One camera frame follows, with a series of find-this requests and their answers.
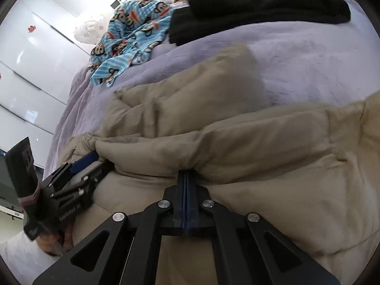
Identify white round lamp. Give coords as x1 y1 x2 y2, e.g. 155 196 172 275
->
74 13 107 44

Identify blue monkey print pajamas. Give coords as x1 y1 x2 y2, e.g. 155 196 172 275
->
89 0 176 87

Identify white wardrobe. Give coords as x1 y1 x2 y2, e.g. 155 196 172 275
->
0 0 91 167

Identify person's left hand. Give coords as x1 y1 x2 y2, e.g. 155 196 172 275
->
37 220 76 257

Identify beige puffer jacket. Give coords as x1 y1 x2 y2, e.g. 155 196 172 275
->
55 43 380 285

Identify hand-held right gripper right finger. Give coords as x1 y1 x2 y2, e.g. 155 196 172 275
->
185 171 342 285

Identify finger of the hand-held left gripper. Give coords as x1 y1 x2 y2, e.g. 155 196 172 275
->
44 151 99 185
50 162 116 206

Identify lavender fleece blanket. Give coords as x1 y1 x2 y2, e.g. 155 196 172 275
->
44 0 380 170

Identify black folded garment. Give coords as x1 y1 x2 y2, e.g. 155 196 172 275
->
169 0 352 46

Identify person's left forearm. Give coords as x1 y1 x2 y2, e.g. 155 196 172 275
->
0 231 64 285

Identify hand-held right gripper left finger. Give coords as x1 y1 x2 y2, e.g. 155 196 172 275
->
31 171 186 285

